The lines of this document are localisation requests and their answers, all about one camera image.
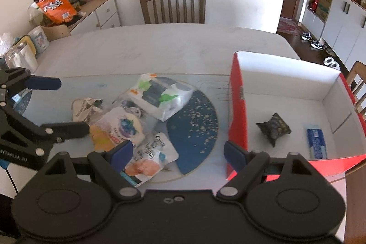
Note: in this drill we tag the brown wooden chair far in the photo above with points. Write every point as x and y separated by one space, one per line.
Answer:
173 11

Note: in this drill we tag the orange snack bag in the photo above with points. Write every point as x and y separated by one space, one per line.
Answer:
59 11

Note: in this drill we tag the white slippers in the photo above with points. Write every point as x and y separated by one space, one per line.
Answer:
332 63

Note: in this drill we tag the black sesame snack packet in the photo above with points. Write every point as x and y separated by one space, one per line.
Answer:
274 128

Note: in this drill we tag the brown wooden chair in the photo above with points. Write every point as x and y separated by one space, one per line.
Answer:
356 82
173 11

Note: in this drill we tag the clear bread snack bag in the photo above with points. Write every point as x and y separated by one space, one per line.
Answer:
115 127

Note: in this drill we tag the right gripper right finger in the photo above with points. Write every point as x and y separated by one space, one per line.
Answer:
249 168

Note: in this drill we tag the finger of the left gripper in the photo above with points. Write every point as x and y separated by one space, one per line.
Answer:
42 83
59 132

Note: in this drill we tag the pair of sneakers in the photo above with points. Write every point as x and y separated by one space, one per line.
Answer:
306 36

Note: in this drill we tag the brown wooden chair right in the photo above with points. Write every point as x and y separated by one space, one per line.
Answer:
356 82

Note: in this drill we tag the white chicken sausage packet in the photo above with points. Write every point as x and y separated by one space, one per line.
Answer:
149 158

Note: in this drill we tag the red cardboard shoe box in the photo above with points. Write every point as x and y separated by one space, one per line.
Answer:
303 94

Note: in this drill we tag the silver foil snack bag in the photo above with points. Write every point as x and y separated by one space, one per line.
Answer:
84 109

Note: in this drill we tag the blue wafer packet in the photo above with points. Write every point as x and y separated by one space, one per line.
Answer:
316 143

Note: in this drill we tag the white tissue pack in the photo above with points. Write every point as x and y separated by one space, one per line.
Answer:
161 97

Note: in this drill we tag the white sideboard cabinet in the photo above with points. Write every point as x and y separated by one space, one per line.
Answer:
96 15

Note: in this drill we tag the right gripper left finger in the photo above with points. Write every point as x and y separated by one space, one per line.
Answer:
107 166

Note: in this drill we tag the white wall cabinet unit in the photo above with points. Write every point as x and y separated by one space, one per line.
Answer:
343 30

